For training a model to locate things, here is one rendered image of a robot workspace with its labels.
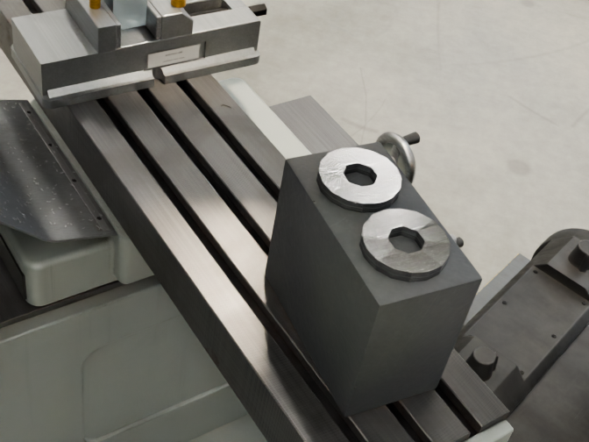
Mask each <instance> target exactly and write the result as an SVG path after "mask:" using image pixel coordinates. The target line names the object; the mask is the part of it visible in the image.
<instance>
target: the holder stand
mask: <svg viewBox="0 0 589 442"><path fill-rule="evenodd" d="M265 275H266V278H267V280H268V281H269V282H270V284H271V286H272V288H273V290H274V292H275V294H276V296H277V297H278V298H279V300H280V303H281V304H282V306H283V308H284V310H285V312H286V313H287V315H288V317H289V319H290V321H291V322H292V324H293V326H294V328H295V329H296V331H297V333H298V335H299V337H300V338H301V340H302V343H303V344H304V345H305V347H306V349H307V351H308V353H309V355H310V357H311V359H312V360H313V361H314V363H315V365H316V368H317V369H318V371H319V373H320V375H321V376H322V378H323V380H324V382H325V384H326V386H327V387H328V389H329V391H330V393H331V394H332V396H333V398H334V400H335V402H336V403H337V406H338V408H339V409H340V410H341V412H342V414H343V416H344V417H348V416H352V415H355V414H358V413H360V412H363V411H366V410H371V409H374V408H377V407H379V406H382V405H386V404H389V403H393V402H396V401H399V400H401V399H405V398H408V397H411V396H415V395H418V394H421V393H424V392H427V391H430V390H432V389H435V388H436V387H437V385H438V383H439V381H440V379H441V376H442V374H443V372H444V369H445V367H446V364H447V362H448V360H449V358H450V356H451V352H452V350H453V347H454V345H455V344H456V341H457V339H458V335H459V333H460V331H461V329H462V327H463V324H464V322H465V319H466V317H467V315H468V312H469V310H470V308H471V306H472V302H473V300H474V298H475V296H476V294H477V292H478V289H479V285H480V283H481V282H482V278H481V275H480V274H479V272H478V271H477V270H476V268H475V267H474V266H473V265H472V263H471V262H470V261H469V260H468V259H467V257H466V256H465V254H464V253H463V252H462V250H461V249H460V248H459V246H458V245H457V243H456V242H455V241H454V239H453V238H452V237H451V235H450V234H449V233H448V232H447V231H446V229H445V228H444V226H443V225H442V224H441V222H440V221H439V220H438V218H437V217H436V215H435V214H434V213H433V211H432V210H431V209H430V208H429V206H428V205H427V204H426V203H425V202H424V200H423V199H422V197H421V196H420V195H419V193H418V192H417V191H416V189H415V188H414V186H413V185H412V184H411V182H410V181H409V180H408V178H407V177H406V176H405V175H404V174H403V172H402V171H401V169H400V168H399V167H398V165H397V164H396V163H395V161H394V160H393V158H392V157H391V156H390V154H389V153H388V152H387V150H386V149H385V148H384V146H383V145H381V143H380V142H373V143H369V144H364V145H359V146H351V147H346V148H340V149H337V150H331V151H327V152H321V153H313V154H308V155H303V156H299V157H294V158H289V159H286V160H285V166H284V170H283V176H282V180H281V185H280V194H279V199H278V204H277V209H276V214H275V219H274V224H273V233H272V237H271V243H270V247H269V253H268V257H267V263H266V271H265Z"/></svg>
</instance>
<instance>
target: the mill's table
mask: <svg viewBox="0 0 589 442"><path fill-rule="evenodd" d="M63 9H66V0H0V48H1V49H2V51H3V52H4V54H5V55H6V57H7V58H8V60H9V61H10V63H11V65H12V66H13V67H14V68H15V70H16V71H17V73H18V74H19V76H20V77H21V79H22V80H23V82H24V83H25V85H26V87H27V88H28V89H29V90H30V92H31V93H32V95H33V97H34V98H35V99H36V101H37V102H38V104H39V106H40V107H41V109H42V110H43V111H44V112H45V114H46V116H47V117H48V119H49V120H50V122H51V123H52V124H53V126H54V128H55V129H56V131H57V132H58V133H59V135H60V136H61V138H62V139H63V141H64V142H65V144H66V145H67V147H68V148H69V150H70V151H71V153H72V154H73V156H74V157H75V158H76V160H77V161H78V163H79V164H80V166H81V167H82V169H83V170H84V172H85V173H86V175H87V176H88V178H89V179H90V180H91V182H92V183H93V185H94V186H95V188H96V190H97V191H98V193H99V194H100V195H101V197H102V198H103V200H104V201H105V202H106V204H107V205H108V207H109V208H110V210H111V212H112V213H113V215H114V216H115V218H116V219H117V221H118V222H119V224H121V226H122V227H123V229H124V231H125V232H126V234H127V235H128V237H129V238H130V240H131V242H132V243H133V244H134V246H135V247H136V248H137V249H138V251H139V253H140V254H141V256H142V257H143V259H144V260H145V262H146V264H147V265H148V267H149V268H150V269H151V270H152V271H153V273H154V275H155V276H156V278H157V279H158V281H159V282H160V284H161V286H162V287H163V289H164V290H165V291H166V292H167V294H168V295H169V297H170V298H171V300H172V301H173V303H174V305H175V306H176V308H177V309H178V311H179V312H180V313H181V314H182V316H183V317H184V319H185V320H186V322H187V323H188V325H189V327H190V328H191V330H192V331H193V333H194V334H195V335H196V337H197V338H198V339H199V341H200V342H201V344H202V346H203V347H204V349H205V350H206V352H207V353H208V355H209V356H210V358H211V359H212V360H213V362H214V363H215V364H216V366H217V368H218V369H219V371H220V372H221V374H222V375H223V377H224V379H225V380H226V381H227V382H228V384H229V385H230V387H231V388H232V390H233V391H234V393H235V394H236V396H237V397H238V399H239V401H240V402H241V403H242V404H243V406H244V407H245V409H246V410H247V412H248V413H249V415H250V416H251V418H252V420H253V421H254V423H255V424H256V425H257V426H258V428H259V430H260V431H261V433H262V434H263V435H264V437H265V438H266V440H267V442H507V441H508V440H509V438H510V436H511V434H512V432H513V431H514V429H513V427H512V426H511V425H510V424H509V422H508V421H507V420H506V419H507V416H508V414H509V412H510V411H509V410H508V409H507V408H506V407H505V405H504V404H503V403H502V402H501V401H500V400H499V399H498V397H497V396H496V395H495V394H494V393H493V392H492V390H491V389H490V388H489V387H487V385H486V384H485V383H484V382H483V381H482V380H481V379H480V378H479V377H478V375H477V374H476V373H475V372H474V371H473V370H472V369H471V367H470V366H469V365H468V364H467V363H466V362H465V360H464V359H463V358H462V357H461V356H460V355H459V354H458V352H457V351H456V350H455V349H454V348H453V350H452V352H451V356H450V358H449V360H448V362H447V364H446V367H445V369H444V372H443V374H442V376H441V379H440V381H439V383H438V385H437V387H436V388H435V389H432V390H430V391H427V392H424V393H421V394H418V395H415V396H411V397H408V398H405V399H401V400H399V401H396V402H393V403H389V404H386V405H382V406H379V407H377V408H374V409H371V410H366V411H363V412H360V413H358V414H355V415H352V416H348V417H344V416H343V414H342V412H341V410H340V409H339V408H338V406H337V403H336V402H335V400H334V398H333V396H332V394H331V393H330V391H329V389H328V387H327V386H326V384H325V382H324V380H323V378H322V376H321V375H320V373H319V371H318V369H317V368H316V365H315V363H314V361H313V360H312V359H311V357H310V355H309V353H308V351H307V349H306V347H305V345H304V344H303V343H302V340H301V338H300V337H299V335H298V333H297V331H296V329H295V328H294V326H293V324H292V322H291V321H290V319H289V317H288V315H287V313H286V312H285V310H284V308H283V306H282V304H281V303H280V300H279V298H278V297H277V296H276V294H275V292H274V290H273V288H272V286H271V284H270V282H269V281H268V280H267V278H266V275H265V271H266V263H267V257H268V253H269V247H270V243H271V237H272V233H273V224H274V219H275V214H276V209H277V204H278V199H279V194H280V185H281V180H282V176H283V170H284V166H285V160H286V158H285V157H284V156H283V155H282V154H281V152H280V151H279V150H278V149H277V148H276V147H275V146H274V144H273V143H272V142H271V141H270V140H269V139H268V138H267V136H266V135H265V134H264V133H263V132H262V131H261V130H260V129H259V128H258V127H257V126H256V125H255V124H254V122H253V121H252V120H251V119H250V118H249V117H248V116H247V114H246V113H245V112H244V111H243V110H242V109H241V108H240V106H239V105H238V104H237V103H236V102H235V101H234V99H233V98H232V97H231V96H230V95H229V94H228V93H227V91H226V90H225V89H224V88H223V87H222V86H221V85H220V83H219V82H218V81H217V80H216V79H215V78H214V77H213V75H204V76H200V77H196V78H191V79H187V80H183V81H179V82H172V83H168V84H165V83H164V82H163V81H162V80H161V79H155V80H154V87H151V88H147V89H140V90H136V91H132V92H128V93H123V94H119V95H115V96H108V97H104V98H100V99H96V100H92V101H87V102H83V103H76V104H72V105H68V106H64V107H60V108H56V109H46V108H44V107H43V106H42V105H41V103H40V102H39V99H38V98H37V97H36V96H35V94H34V92H33V91H32V88H31V87H30V85H29V83H28V82H27V80H26V79H25V77H24V76H23V74H22V72H21V71H20V69H19V67H18V65H17V64H16V62H15V61H14V60H13V58H12V56H11V45H12V44H13V38H12V26H11V18H16V17H21V16H26V15H32V14H37V13H42V12H48V11H57V10H63Z"/></svg>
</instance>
